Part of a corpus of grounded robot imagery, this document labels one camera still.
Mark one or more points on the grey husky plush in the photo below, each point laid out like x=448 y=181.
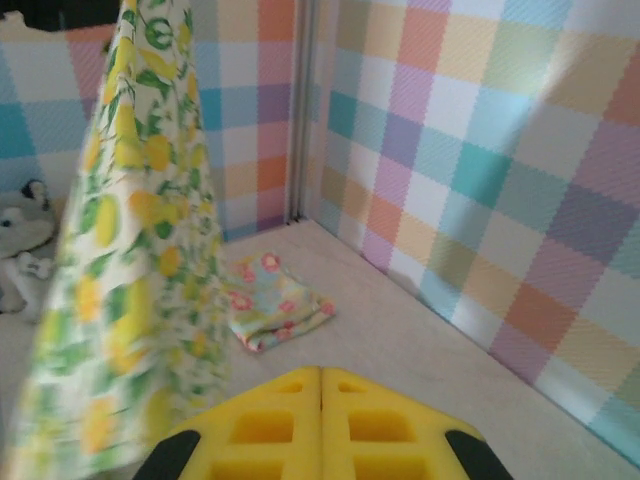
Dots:
x=25 y=235

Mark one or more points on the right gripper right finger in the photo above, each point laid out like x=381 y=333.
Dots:
x=380 y=430

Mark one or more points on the lemon print skirt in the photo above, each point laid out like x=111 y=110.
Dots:
x=130 y=250

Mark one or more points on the aluminium corner post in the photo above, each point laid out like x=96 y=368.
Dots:
x=305 y=100

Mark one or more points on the pastel floral skirt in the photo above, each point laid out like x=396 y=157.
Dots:
x=275 y=305

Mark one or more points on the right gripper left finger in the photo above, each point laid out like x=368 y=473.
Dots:
x=260 y=430

